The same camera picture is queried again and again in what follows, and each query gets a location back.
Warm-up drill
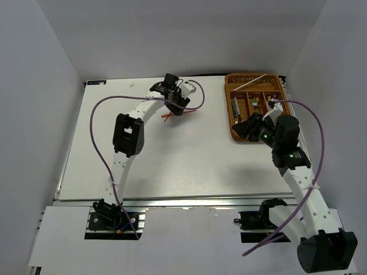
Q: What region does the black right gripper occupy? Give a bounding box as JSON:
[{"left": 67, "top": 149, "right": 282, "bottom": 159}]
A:
[{"left": 231, "top": 112, "right": 281, "bottom": 150}]

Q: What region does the silver chopstick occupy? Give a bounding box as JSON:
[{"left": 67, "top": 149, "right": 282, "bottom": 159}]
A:
[{"left": 232, "top": 73, "right": 267, "bottom": 91}]

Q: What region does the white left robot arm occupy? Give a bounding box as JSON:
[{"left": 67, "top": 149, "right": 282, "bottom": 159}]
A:
[{"left": 106, "top": 73, "right": 196, "bottom": 204}]

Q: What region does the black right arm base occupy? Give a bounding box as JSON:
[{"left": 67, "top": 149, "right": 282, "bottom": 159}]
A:
[{"left": 233, "top": 211, "right": 276, "bottom": 243}]

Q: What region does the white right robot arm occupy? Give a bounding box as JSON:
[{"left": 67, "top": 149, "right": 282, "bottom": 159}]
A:
[{"left": 232, "top": 113, "right": 358, "bottom": 273}]

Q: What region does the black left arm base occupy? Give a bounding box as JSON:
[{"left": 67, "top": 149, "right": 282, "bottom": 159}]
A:
[{"left": 84, "top": 199, "right": 142, "bottom": 241}]

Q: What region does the woven wicker cutlery tray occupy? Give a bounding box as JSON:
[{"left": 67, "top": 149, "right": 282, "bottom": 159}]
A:
[{"left": 224, "top": 73, "right": 286, "bottom": 127}]

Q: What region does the blue table label sticker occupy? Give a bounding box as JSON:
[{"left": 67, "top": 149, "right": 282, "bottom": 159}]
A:
[{"left": 86, "top": 80, "right": 107, "bottom": 85}]

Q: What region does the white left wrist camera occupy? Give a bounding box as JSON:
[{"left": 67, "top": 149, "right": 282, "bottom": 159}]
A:
[{"left": 180, "top": 81, "right": 197, "bottom": 97}]

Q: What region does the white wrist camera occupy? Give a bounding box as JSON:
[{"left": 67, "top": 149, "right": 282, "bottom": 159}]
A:
[
  {"left": 180, "top": 81, "right": 197, "bottom": 97},
  {"left": 262, "top": 100, "right": 283, "bottom": 121}
]

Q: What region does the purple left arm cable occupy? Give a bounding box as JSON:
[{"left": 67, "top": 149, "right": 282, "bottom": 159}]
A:
[{"left": 90, "top": 80, "right": 206, "bottom": 240}]

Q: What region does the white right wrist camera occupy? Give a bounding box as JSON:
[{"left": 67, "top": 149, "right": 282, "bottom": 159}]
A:
[{"left": 262, "top": 100, "right": 283, "bottom": 121}]

